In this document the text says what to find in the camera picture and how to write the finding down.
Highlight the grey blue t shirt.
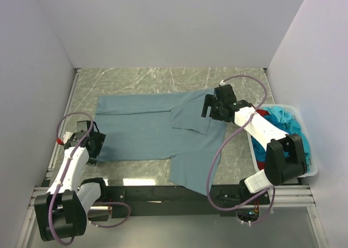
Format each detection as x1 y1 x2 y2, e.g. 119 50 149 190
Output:
94 88 226 195

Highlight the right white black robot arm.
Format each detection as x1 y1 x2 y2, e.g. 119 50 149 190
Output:
201 84 307 204

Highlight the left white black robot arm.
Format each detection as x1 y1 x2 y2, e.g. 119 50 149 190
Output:
34 120 109 241

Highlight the red t shirt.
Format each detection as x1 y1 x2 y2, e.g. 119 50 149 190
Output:
256 109 270 117

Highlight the bright blue t shirt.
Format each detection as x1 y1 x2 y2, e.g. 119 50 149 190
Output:
250 105 311 172

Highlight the black base crossbar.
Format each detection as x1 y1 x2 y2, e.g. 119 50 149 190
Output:
97 184 270 219

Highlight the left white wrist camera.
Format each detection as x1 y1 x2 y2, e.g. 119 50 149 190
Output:
56 132 73 146

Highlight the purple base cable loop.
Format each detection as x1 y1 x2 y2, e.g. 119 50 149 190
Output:
87 202 132 228

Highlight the aluminium frame rail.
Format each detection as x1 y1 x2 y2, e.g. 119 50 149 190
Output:
28 185 316 209

